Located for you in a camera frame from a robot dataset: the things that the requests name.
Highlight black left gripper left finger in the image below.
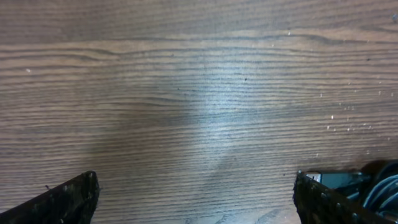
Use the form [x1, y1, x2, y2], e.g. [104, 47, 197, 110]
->
[1, 170, 100, 224]

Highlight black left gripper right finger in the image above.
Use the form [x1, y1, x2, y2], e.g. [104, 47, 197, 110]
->
[293, 170, 397, 224]

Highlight black USB cable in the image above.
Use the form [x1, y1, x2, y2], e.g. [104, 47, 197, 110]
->
[348, 160, 398, 218]

